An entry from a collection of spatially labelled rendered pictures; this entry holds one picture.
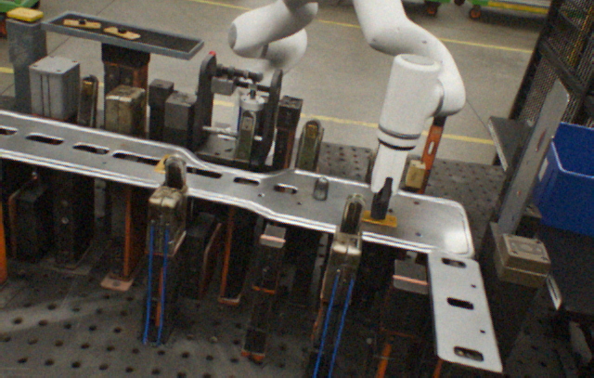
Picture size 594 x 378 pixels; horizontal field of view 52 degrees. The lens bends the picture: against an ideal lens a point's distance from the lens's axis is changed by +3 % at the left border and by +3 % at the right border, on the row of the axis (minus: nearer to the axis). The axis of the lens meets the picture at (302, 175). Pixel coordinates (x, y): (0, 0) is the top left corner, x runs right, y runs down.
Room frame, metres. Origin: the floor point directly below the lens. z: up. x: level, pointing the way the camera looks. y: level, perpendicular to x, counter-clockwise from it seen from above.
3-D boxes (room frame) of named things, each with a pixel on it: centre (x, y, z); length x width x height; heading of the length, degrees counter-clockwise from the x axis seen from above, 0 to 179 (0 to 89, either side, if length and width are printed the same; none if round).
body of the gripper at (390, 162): (1.07, -0.17, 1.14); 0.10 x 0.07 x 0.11; 177
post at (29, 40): (1.50, 0.77, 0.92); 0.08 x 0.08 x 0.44; 87
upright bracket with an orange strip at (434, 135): (1.27, -0.28, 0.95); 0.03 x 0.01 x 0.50; 87
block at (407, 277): (0.93, -0.23, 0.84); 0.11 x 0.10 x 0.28; 177
